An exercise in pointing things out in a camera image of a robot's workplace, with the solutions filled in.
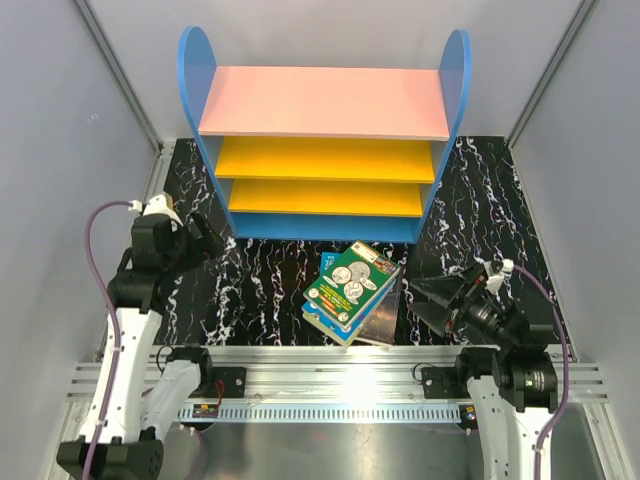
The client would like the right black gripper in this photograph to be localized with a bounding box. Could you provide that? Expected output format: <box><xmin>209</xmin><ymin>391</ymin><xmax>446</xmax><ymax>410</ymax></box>
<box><xmin>408</xmin><ymin>261</ymin><xmax>517</xmax><ymax>349</ymax></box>

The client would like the dark tale two cities book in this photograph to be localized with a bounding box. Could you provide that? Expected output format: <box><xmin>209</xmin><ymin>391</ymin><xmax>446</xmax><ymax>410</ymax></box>
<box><xmin>357</xmin><ymin>288</ymin><xmax>401</xmax><ymax>346</ymax></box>

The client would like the green coin cover book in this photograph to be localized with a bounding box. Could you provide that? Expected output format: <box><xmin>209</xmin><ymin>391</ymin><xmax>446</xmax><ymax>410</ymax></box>
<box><xmin>304</xmin><ymin>241</ymin><xmax>400</xmax><ymax>330</ymax></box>

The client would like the blue back cover book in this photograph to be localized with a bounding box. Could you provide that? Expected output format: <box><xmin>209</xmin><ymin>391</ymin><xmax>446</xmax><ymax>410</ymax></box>
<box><xmin>302</xmin><ymin>279</ymin><xmax>401</xmax><ymax>347</ymax></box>

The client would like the green storey treehouse book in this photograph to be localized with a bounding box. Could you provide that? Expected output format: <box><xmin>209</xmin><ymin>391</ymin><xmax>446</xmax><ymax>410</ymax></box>
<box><xmin>302</xmin><ymin>301</ymin><xmax>376</xmax><ymax>347</ymax></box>

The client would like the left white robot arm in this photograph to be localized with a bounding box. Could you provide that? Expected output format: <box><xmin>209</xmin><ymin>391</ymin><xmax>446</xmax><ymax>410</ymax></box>
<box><xmin>56</xmin><ymin>211</ymin><xmax>224</xmax><ymax>479</ymax></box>

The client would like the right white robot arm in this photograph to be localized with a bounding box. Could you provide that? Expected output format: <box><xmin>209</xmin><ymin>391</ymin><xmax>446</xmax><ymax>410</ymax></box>
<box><xmin>410</xmin><ymin>260</ymin><xmax>569</xmax><ymax>479</ymax></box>

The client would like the black marble pattern mat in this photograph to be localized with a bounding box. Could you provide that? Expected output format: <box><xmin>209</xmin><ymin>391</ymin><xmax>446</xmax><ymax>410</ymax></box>
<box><xmin>156</xmin><ymin>136</ymin><xmax>558</xmax><ymax>346</ymax></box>

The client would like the light blue treehouse book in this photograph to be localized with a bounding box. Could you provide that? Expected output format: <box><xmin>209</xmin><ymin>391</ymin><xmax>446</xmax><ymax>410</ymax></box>
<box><xmin>320</xmin><ymin>252</ymin><xmax>341</xmax><ymax>275</ymax></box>

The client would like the blue pink yellow bookshelf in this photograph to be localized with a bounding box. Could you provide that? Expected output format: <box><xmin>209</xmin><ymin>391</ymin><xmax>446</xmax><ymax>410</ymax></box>
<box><xmin>177</xmin><ymin>26</ymin><xmax>472</xmax><ymax>244</ymax></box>

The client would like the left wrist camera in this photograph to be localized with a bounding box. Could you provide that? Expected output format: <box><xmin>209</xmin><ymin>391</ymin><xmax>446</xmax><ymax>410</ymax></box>
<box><xmin>128</xmin><ymin>192</ymin><xmax>183</xmax><ymax>232</ymax></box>

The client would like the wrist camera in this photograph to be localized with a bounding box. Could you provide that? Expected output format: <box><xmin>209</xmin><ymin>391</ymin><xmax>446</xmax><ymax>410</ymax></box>
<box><xmin>483</xmin><ymin>259</ymin><xmax>514</xmax><ymax>295</ymax></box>
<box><xmin>128</xmin><ymin>192</ymin><xmax>183</xmax><ymax>232</ymax></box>

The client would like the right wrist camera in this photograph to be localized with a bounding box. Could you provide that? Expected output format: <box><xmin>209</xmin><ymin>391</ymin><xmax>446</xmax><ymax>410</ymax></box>
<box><xmin>483</xmin><ymin>259</ymin><xmax>514</xmax><ymax>295</ymax></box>

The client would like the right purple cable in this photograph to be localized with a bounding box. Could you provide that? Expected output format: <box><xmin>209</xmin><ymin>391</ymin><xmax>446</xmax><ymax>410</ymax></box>
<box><xmin>509</xmin><ymin>264</ymin><xmax>572</xmax><ymax>480</ymax></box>

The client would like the slotted grey cable duct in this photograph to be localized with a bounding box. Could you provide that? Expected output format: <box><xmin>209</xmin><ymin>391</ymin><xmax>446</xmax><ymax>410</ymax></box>
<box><xmin>177</xmin><ymin>403</ymin><xmax>461</xmax><ymax>424</ymax></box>

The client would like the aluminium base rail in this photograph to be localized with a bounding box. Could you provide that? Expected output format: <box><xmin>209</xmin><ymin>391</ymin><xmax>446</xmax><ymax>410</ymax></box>
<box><xmin>66</xmin><ymin>345</ymin><xmax>609</xmax><ymax>406</ymax></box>

